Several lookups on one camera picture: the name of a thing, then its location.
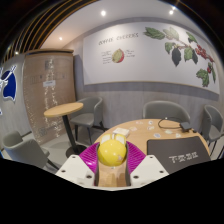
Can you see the blue wall logo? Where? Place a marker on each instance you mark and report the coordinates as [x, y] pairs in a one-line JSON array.
[[9, 85]]

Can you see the ceiling spot lights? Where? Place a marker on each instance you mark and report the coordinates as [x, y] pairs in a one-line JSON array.
[[103, 13]]

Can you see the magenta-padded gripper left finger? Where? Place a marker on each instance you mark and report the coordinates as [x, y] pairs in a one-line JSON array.
[[75, 170]]

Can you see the black mouse pad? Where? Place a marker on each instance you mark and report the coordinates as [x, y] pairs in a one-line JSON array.
[[180, 155]]

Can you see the brown wall panel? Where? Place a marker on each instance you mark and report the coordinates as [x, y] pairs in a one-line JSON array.
[[46, 96]]

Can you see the black power adapter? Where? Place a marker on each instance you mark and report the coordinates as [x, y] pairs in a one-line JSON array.
[[185, 126]]

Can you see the round wooden side table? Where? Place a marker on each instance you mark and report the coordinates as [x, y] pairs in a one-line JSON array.
[[63, 109]]

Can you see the coffee cherries wall mural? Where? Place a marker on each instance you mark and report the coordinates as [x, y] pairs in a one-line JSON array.
[[146, 63]]

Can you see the grey armchair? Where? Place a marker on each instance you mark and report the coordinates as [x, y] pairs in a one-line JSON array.
[[165, 111], [25, 150], [211, 123], [90, 111]]

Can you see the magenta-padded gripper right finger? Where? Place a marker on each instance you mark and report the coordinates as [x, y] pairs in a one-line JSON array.
[[148, 170]]

